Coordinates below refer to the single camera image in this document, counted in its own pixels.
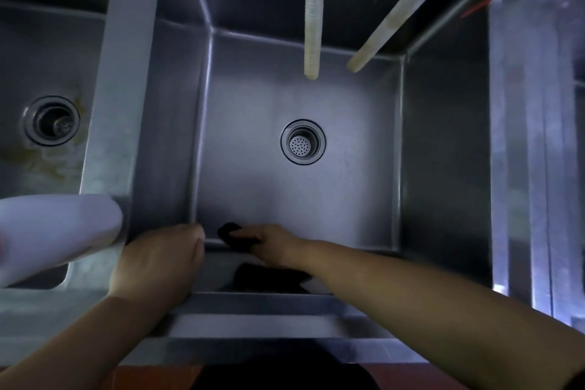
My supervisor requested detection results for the person's right hand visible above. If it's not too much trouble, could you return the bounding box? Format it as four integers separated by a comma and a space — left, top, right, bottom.
234, 224, 321, 270

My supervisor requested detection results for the person's left hand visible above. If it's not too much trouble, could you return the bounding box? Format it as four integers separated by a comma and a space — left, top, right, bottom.
109, 223, 206, 309

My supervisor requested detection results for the black scrubbing cloth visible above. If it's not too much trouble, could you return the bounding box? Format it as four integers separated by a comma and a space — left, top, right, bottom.
217, 222, 262, 254

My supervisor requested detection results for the person's right forearm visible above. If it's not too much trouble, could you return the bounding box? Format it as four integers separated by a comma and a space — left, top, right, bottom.
309, 240, 585, 390

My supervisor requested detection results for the person's left forearm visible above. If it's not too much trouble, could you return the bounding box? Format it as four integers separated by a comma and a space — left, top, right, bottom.
0, 295, 184, 390

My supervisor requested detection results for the round perforated drain strainer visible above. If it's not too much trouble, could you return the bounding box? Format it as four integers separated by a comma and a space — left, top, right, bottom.
280, 119, 327, 165

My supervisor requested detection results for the stainless steel double sink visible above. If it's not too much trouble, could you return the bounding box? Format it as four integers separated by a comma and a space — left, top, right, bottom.
0, 0, 509, 366

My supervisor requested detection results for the person's black garment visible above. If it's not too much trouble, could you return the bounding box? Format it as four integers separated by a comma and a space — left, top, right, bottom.
189, 350, 381, 390

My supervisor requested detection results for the white plastic bottle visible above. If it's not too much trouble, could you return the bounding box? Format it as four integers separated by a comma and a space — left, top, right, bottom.
0, 193, 124, 288

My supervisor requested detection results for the round stained drain strainer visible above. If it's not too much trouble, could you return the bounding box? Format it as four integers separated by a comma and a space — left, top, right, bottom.
24, 96, 81, 147

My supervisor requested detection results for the steel side rack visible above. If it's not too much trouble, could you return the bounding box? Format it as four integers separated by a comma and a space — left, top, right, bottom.
488, 0, 585, 327

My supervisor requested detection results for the white ribbed faucet hose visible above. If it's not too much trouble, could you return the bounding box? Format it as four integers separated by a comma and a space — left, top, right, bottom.
303, 0, 330, 81

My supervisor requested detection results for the beige hose with black wrap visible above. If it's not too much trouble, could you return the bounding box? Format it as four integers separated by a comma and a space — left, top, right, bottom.
346, 0, 463, 74

